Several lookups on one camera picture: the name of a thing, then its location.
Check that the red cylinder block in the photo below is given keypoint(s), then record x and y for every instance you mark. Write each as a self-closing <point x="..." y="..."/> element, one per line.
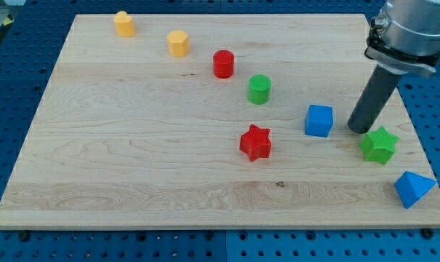
<point x="223" y="64"/>

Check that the blue triangle block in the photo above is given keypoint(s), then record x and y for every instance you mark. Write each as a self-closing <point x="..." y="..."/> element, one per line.
<point x="412" y="187"/>

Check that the green cylinder block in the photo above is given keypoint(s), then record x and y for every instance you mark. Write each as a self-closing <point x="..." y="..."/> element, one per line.
<point x="259" y="89"/>

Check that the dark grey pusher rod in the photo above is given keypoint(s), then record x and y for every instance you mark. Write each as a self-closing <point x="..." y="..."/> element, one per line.
<point x="375" y="95"/>

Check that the light wooden board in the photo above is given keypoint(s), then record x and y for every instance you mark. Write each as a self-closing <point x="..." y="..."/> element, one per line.
<point x="128" y="137"/>

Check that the yellow hexagon block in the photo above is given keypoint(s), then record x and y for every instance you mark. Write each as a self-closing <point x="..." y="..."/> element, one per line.
<point x="178" y="43"/>

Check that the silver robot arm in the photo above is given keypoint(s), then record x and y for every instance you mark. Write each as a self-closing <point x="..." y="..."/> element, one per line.
<point x="404" y="38"/>

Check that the red star block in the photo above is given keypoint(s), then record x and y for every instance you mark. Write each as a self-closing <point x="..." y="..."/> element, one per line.
<point x="255" y="143"/>

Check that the green star block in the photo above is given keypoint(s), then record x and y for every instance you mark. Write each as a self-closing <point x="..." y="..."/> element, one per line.
<point x="378" y="146"/>

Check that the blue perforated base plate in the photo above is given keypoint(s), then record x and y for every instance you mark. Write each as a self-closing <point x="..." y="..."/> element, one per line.
<point x="29" y="47"/>

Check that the yellow heart block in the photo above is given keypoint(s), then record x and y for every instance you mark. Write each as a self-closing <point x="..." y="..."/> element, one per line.
<point x="124" y="24"/>

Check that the blue cube block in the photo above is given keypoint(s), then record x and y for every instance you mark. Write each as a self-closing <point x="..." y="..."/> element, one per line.
<point x="318" y="120"/>

